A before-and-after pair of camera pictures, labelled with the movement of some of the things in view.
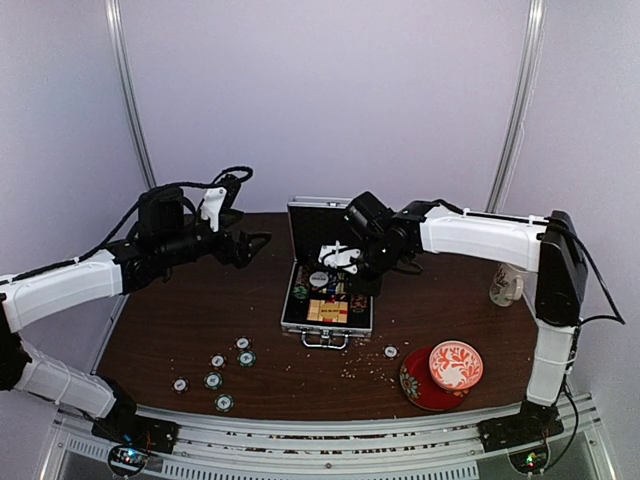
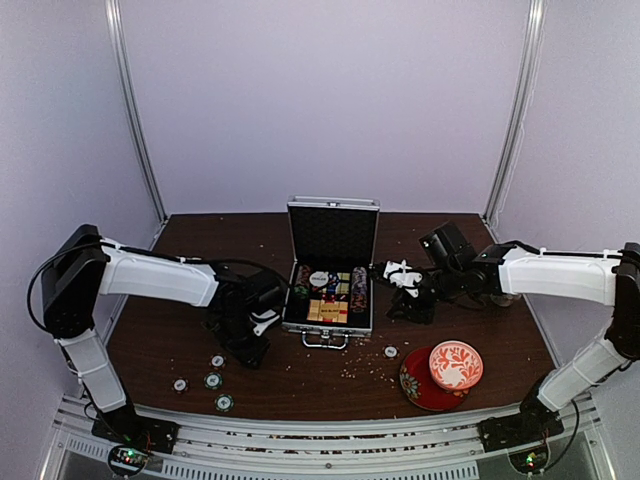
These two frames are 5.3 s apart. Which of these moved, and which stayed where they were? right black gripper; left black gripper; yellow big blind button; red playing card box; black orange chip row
Moved: left black gripper; right black gripper
Stayed: yellow big blind button; black orange chip row; red playing card box
